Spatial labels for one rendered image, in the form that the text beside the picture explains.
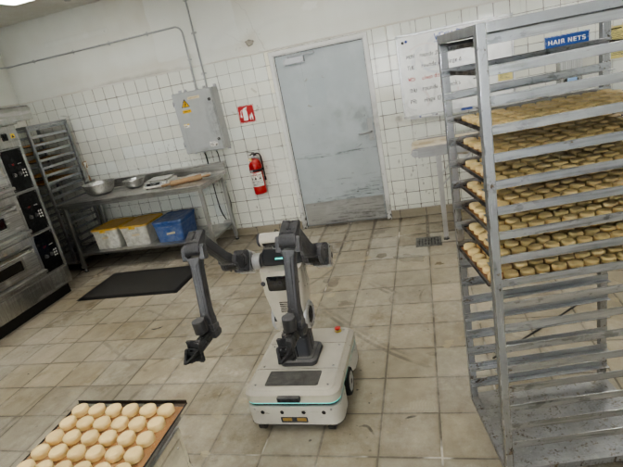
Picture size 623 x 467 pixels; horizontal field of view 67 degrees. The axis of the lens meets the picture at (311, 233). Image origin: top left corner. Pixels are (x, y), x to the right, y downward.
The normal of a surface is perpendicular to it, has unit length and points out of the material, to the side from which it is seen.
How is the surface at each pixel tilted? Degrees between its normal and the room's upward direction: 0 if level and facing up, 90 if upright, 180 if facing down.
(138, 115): 90
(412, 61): 90
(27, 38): 90
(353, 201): 90
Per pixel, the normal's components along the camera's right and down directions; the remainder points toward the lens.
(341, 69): -0.20, 0.35
